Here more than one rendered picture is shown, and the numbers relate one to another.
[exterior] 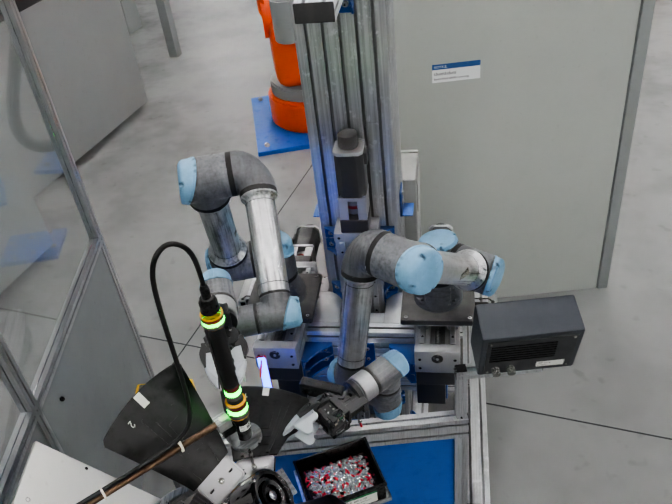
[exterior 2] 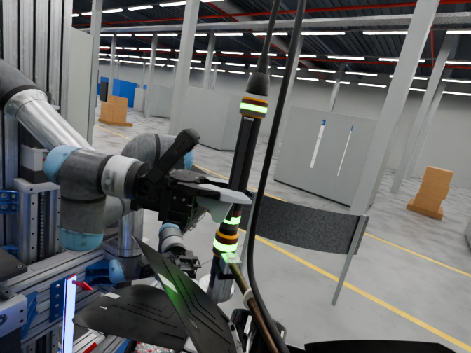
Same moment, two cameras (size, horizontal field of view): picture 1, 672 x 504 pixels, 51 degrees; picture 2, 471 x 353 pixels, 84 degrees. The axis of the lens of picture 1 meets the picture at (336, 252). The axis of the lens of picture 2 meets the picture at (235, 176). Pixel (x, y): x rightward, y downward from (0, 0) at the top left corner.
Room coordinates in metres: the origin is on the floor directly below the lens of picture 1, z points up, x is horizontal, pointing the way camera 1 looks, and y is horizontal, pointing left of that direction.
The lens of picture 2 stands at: (0.91, 0.68, 1.64)
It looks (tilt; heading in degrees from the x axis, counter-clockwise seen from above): 14 degrees down; 281
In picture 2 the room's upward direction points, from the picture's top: 12 degrees clockwise
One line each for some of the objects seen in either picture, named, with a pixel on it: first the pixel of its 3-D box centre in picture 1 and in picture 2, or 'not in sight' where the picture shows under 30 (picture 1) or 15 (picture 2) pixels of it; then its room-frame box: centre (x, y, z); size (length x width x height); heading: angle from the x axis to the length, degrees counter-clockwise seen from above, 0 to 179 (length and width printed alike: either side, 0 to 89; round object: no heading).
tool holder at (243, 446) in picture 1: (238, 426); (221, 271); (0.99, 0.25, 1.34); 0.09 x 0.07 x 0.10; 123
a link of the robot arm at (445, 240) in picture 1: (439, 255); not in sight; (1.65, -0.30, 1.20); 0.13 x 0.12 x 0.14; 46
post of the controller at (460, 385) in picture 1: (460, 392); not in sight; (1.34, -0.30, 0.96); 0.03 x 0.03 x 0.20; 88
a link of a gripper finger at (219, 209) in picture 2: (215, 377); (221, 206); (1.01, 0.27, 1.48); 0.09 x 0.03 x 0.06; 179
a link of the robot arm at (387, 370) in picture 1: (385, 371); (170, 238); (1.25, -0.09, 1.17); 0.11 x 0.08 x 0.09; 125
